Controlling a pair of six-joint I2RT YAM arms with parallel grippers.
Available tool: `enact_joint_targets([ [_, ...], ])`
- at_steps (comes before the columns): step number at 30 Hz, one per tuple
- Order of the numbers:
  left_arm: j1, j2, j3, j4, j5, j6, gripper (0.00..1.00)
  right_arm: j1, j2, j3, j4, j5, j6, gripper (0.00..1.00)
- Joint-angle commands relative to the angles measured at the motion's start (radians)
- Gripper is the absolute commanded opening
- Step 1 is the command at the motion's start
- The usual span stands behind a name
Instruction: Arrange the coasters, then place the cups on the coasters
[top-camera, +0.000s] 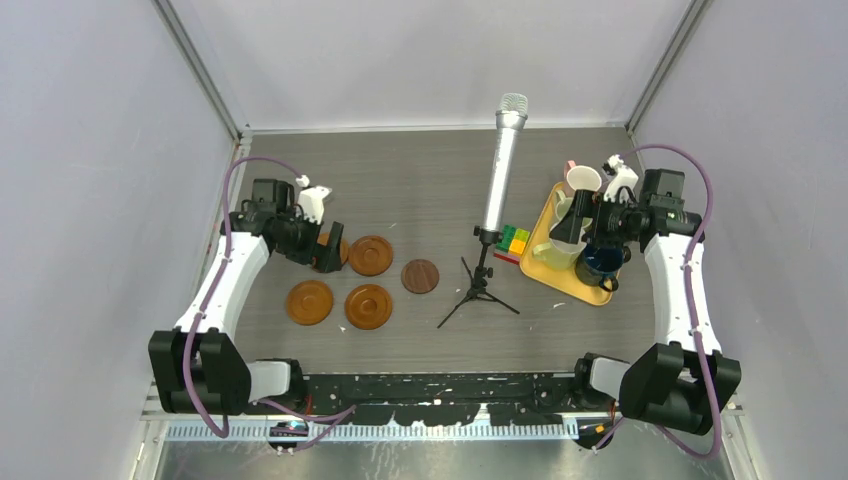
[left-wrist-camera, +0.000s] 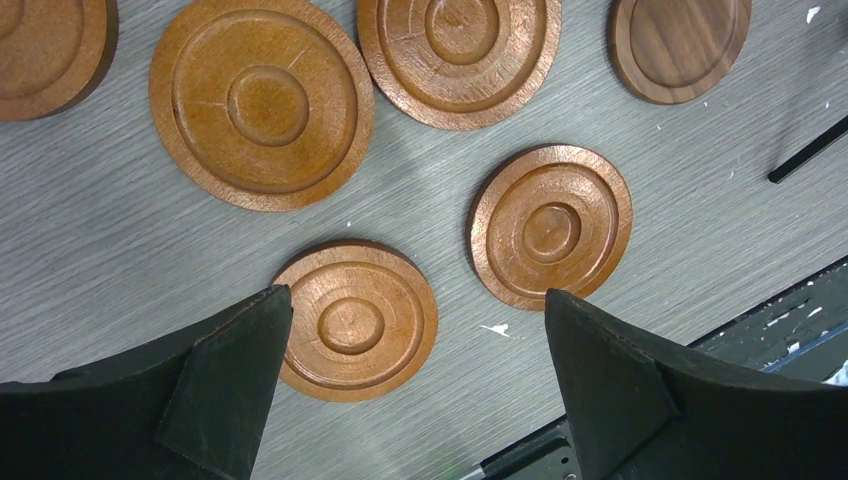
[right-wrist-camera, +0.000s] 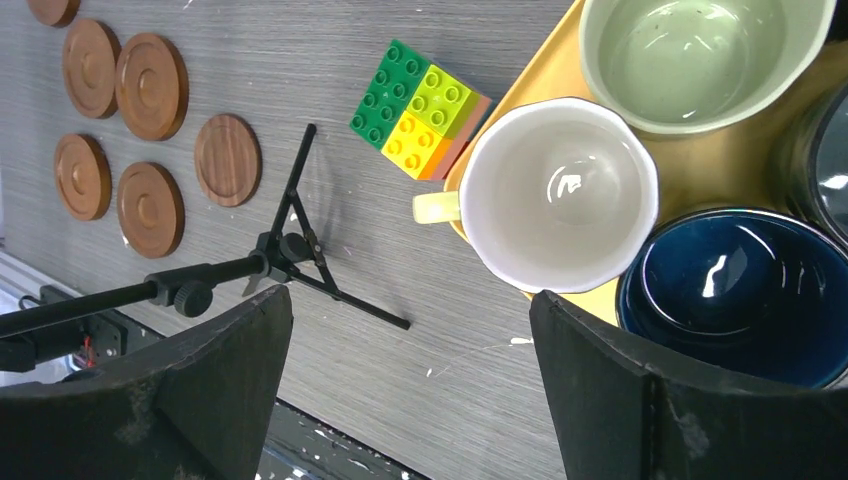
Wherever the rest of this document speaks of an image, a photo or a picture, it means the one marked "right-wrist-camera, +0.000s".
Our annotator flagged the cream yellow mug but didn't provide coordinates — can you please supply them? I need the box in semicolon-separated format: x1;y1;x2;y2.
412;97;660;294

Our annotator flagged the dark blue mug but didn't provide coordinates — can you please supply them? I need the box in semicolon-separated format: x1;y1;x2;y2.
616;208;847;388

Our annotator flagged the yellow tray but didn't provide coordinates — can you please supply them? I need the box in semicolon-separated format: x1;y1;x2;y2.
442;0;848;327

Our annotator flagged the colourful toy brick block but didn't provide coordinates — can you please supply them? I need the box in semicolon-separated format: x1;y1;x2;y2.
349;39;494;181

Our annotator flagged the black microphone tripod stand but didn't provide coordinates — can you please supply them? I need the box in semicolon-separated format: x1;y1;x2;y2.
1;123;411;340

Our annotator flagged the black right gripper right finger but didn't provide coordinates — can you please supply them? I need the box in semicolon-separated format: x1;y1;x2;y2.
529;291;847;479

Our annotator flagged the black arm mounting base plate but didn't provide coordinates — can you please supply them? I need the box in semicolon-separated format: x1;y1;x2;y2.
18;284;167;386

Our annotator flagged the dark walnut wooden coaster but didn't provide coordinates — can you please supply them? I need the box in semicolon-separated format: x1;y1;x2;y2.
193;113;262;208

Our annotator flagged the light green mug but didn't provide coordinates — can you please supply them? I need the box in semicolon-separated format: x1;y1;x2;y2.
579;0;837;136

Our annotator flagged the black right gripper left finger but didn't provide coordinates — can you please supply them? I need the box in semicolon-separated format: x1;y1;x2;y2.
1;285;293;479

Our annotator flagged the brown wooden coaster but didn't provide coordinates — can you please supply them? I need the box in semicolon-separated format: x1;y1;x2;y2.
117;161;185;259
54;133;112;221
27;0;81;28
62;18;121;119
115;32;189;141

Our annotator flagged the dark green mug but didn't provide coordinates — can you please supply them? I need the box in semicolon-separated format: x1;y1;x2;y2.
771;84;847;248

